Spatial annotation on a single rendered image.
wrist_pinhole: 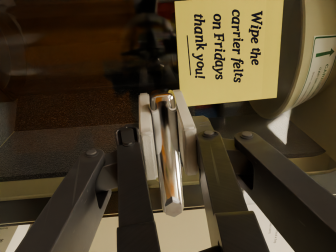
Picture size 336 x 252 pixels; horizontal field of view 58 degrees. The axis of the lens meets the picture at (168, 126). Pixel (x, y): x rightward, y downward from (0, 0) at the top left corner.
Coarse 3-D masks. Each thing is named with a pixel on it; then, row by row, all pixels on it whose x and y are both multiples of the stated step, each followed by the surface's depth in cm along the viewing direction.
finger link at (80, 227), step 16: (80, 160) 14; (96, 160) 14; (80, 176) 13; (96, 176) 14; (64, 192) 12; (80, 192) 12; (48, 208) 11; (64, 208) 11; (80, 208) 12; (96, 208) 14; (32, 224) 10; (48, 224) 10; (64, 224) 10; (80, 224) 12; (96, 224) 13; (32, 240) 10; (48, 240) 10; (64, 240) 10; (80, 240) 12
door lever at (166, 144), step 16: (160, 96) 18; (160, 112) 18; (160, 128) 19; (176, 128) 19; (160, 144) 19; (176, 144) 19; (160, 160) 20; (176, 160) 20; (160, 176) 20; (176, 176) 20; (160, 192) 21; (176, 192) 21; (176, 208) 21
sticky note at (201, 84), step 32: (192, 0) 21; (224, 0) 21; (256, 0) 21; (192, 32) 21; (224, 32) 22; (256, 32) 22; (192, 64) 22; (224, 64) 22; (256, 64) 23; (192, 96) 23; (224, 96) 23; (256, 96) 24
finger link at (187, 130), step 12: (180, 96) 21; (180, 108) 19; (180, 120) 17; (192, 120) 17; (180, 132) 17; (192, 132) 16; (180, 144) 18; (192, 144) 16; (192, 156) 17; (192, 168) 17
